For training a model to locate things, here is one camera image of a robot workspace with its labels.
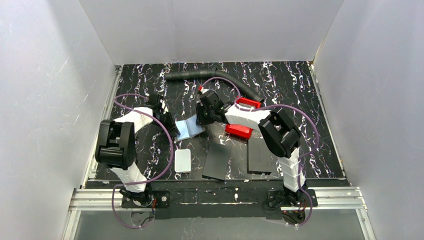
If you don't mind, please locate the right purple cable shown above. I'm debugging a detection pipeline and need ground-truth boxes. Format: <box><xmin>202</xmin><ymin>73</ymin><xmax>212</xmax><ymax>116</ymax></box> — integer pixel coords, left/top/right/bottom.
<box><xmin>198</xmin><ymin>76</ymin><xmax>321</xmax><ymax>228</ymax></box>

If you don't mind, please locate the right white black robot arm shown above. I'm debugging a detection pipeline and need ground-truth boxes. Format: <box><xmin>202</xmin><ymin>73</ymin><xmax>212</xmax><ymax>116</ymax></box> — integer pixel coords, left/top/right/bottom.
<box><xmin>196</xmin><ymin>87</ymin><xmax>305</xmax><ymax>192</ymax></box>

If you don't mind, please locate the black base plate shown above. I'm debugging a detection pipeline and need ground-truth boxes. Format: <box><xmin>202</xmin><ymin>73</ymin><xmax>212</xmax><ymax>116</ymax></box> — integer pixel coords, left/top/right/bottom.
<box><xmin>119</xmin><ymin>189</ymin><xmax>171</xmax><ymax>209</ymax></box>
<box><xmin>264</xmin><ymin>188</ymin><xmax>318</xmax><ymax>210</ymax></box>

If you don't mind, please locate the black corrugated hose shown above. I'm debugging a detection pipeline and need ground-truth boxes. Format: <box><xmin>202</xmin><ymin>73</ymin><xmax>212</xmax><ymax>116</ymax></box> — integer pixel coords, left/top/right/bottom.
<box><xmin>164</xmin><ymin>67</ymin><xmax>265</xmax><ymax>104</ymax></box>

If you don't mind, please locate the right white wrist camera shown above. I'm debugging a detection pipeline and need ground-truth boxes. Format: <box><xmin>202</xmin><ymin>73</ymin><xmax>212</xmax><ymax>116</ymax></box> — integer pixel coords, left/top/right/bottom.
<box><xmin>197</xmin><ymin>86</ymin><xmax>210</xmax><ymax>96</ymax></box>

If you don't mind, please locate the black card right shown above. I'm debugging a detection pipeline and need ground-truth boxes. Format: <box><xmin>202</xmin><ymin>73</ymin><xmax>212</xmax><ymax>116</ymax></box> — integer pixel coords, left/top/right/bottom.
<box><xmin>247</xmin><ymin>138</ymin><xmax>272</xmax><ymax>175</ymax></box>

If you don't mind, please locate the black card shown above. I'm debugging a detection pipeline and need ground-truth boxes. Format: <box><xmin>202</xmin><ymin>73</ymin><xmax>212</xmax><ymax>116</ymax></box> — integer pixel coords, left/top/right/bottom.
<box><xmin>247</xmin><ymin>138</ymin><xmax>272</xmax><ymax>175</ymax></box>
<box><xmin>202</xmin><ymin>143</ymin><xmax>232</xmax><ymax>181</ymax></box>

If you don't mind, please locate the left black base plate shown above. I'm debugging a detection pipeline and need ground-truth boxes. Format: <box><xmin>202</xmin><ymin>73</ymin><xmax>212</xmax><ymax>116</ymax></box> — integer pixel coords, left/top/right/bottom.
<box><xmin>119</xmin><ymin>189</ymin><xmax>171</xmax><ymax>209</ymax></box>

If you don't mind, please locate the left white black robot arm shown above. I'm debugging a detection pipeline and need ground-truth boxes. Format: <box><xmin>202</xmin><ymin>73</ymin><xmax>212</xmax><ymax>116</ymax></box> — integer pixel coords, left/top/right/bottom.
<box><xmin>94</xmin><ymin>93</ymin><xmax>180</xmax><ymax>196</ymax></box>

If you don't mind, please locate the red plastic tray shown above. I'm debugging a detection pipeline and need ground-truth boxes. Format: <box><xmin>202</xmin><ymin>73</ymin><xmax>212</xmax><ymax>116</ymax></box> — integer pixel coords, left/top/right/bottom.
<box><xmin>225</xmin><ymin>97</ymin><xmax>261</xmax><ymax>140</ymax></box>

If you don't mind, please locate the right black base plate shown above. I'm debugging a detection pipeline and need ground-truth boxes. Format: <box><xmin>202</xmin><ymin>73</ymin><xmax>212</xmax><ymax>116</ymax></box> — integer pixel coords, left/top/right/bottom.
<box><xmin>264</xmin><ymin>188</ymin><xmax>318</xmax><ymax>210</ymax></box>

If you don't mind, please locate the black card left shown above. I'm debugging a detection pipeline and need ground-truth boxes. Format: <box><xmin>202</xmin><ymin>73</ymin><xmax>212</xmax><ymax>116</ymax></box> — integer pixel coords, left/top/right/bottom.
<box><xmin>202</xmin><ymin>143</ymin><xmax>232</xmax><ymax>181</ymax></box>

